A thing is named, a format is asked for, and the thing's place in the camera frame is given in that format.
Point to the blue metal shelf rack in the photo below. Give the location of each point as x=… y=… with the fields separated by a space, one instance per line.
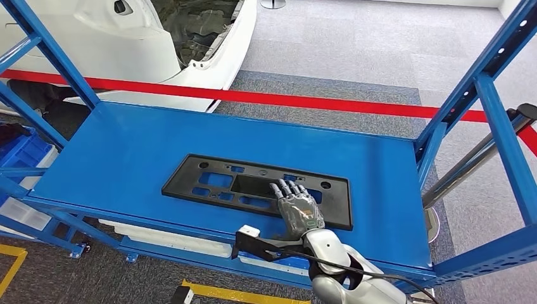
x=126 y=147

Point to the white plastic bin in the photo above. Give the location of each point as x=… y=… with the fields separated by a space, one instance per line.
x=168 y=241
x=48 y=161
x=272 y=269

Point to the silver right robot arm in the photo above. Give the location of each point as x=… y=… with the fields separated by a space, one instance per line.
x=325 y=251

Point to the white car body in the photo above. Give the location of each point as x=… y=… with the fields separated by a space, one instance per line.
x=126 y=46

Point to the red barrier belt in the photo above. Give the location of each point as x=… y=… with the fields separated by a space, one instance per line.
x=272 y=98
x=529 y=140

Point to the clear plastic bin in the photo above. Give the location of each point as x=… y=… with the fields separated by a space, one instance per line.
x=21 y=214

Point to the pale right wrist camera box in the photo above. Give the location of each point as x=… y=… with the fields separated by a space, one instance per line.
x=248 y=230

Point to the steel barrier stanchion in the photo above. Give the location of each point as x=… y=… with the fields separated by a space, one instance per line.
x=272 y=3
x=470 y=163

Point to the black plastic plate holder part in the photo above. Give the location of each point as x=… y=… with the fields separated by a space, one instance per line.
x=178 y=186

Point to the blue plastic bin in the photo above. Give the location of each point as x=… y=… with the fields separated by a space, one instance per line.
x=293 y=263
x=25 y=153

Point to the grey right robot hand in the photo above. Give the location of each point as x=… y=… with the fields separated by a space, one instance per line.
x=300 y=214

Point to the yellow floor tape square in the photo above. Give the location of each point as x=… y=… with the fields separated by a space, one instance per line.
x=19 y=260
x=235 y=293

